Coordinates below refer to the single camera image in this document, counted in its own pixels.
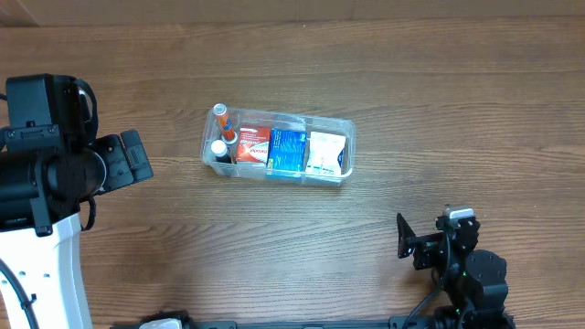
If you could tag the white medicine box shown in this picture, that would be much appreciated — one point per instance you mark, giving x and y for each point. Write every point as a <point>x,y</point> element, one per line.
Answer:
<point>326,153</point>

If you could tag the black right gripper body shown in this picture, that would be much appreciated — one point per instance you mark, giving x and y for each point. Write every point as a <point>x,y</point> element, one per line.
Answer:
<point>425,247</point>

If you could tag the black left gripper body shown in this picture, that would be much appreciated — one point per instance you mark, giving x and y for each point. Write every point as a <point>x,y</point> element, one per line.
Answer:
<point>126,158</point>

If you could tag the red medicine box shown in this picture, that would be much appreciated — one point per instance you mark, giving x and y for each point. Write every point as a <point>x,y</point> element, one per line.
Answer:
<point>253,145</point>

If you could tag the blue lozenge box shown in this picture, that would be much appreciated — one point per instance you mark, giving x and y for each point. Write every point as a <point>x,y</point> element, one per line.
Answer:
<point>286,153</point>

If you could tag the orange tablet tube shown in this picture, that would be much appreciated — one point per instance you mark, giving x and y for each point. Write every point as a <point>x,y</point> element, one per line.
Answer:
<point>228,134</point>

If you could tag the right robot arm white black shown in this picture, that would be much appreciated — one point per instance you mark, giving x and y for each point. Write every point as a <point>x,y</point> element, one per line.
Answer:
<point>469,287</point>

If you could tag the clear plastic container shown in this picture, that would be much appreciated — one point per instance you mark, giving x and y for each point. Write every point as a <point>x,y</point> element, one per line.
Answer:
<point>281,121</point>

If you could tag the dark brown syrup bottle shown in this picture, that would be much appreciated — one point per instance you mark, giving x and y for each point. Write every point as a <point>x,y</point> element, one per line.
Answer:
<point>221,152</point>

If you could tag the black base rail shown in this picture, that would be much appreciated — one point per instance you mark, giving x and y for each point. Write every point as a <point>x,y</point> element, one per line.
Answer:
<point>181,320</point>

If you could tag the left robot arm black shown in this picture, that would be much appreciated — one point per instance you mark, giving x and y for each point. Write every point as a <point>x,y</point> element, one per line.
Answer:
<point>53,165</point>

